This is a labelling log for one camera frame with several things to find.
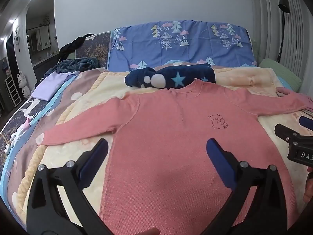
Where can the pink long sleeve shirt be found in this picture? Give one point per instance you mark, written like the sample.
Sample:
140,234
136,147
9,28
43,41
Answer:
158,172

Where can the white cat figurine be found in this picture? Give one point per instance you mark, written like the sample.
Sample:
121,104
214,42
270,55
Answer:
22,82

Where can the green pillow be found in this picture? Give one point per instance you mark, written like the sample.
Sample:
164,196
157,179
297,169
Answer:
285,76

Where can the dark teal fuzzy blanket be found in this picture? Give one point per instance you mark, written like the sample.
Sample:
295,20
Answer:
71,65

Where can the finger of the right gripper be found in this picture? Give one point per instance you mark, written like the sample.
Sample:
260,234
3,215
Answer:
306,122
286,133

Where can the person right hand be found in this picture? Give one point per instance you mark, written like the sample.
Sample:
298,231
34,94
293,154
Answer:
307,196

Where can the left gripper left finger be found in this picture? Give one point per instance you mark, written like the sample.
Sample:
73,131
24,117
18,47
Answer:
46,213

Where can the navy star plush blanket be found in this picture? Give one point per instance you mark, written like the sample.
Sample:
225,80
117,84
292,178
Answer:
170,77

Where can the dark floral pillow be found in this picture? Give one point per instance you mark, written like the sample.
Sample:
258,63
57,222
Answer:
97,45

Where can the black floor lamp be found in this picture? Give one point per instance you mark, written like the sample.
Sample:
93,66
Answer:
284,6

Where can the black garment on headboard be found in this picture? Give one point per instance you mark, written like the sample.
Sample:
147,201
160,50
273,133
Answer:
69,48

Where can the folded lavender cloth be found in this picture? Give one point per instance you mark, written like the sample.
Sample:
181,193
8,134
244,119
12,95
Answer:
51,84

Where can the patterned bed sheet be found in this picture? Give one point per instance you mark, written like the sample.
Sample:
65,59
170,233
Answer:
18,137

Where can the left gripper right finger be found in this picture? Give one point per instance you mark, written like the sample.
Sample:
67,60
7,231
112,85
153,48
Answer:
267,213

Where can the blue tree print pillow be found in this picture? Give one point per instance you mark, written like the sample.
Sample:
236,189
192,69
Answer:
159,43

